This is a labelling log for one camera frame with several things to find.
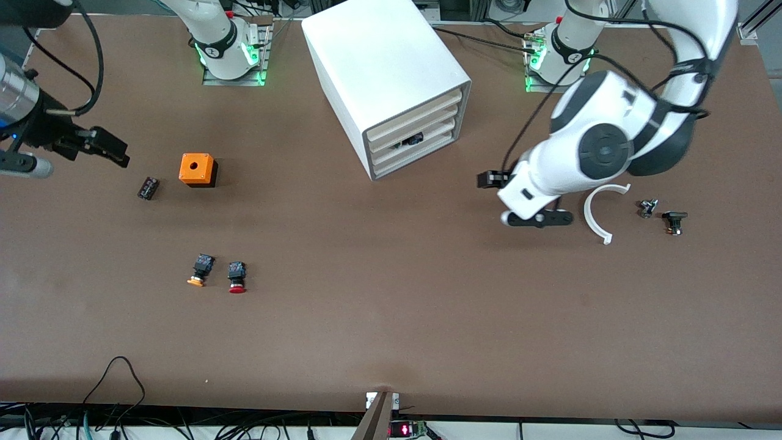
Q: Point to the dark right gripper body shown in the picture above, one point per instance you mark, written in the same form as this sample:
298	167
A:
50	130

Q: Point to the red mushroom push button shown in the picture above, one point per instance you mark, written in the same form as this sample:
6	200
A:
237	275

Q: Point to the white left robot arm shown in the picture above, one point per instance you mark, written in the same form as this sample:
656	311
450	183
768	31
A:
605	150

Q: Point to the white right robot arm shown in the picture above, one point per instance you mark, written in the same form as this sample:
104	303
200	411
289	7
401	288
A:
211	27

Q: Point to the black part inside drawer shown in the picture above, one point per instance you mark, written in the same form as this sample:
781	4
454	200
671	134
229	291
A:
415	139

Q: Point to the orange mushroom push button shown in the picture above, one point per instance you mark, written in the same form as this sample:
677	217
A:
201	267

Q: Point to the white grey drawer cabinet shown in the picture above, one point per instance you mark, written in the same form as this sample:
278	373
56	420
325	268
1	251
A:
379	55

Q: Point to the small chrome metal fitting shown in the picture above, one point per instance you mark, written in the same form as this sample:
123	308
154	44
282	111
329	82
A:
647	208

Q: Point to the small black contact block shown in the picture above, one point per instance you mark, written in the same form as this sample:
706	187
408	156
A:
148	187

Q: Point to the small red-lit electronic module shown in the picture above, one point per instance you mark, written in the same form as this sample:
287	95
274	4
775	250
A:
406	429

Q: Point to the black flat-headed switch component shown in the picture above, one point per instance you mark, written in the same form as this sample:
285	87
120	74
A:
674	219

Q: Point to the orange button enclosure box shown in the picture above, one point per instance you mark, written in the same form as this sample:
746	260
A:
197	168

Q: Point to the grey camera mounting pole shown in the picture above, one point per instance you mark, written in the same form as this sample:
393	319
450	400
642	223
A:
376	421

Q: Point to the aluminium frame profile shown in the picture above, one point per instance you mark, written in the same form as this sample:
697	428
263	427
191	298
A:
757	18

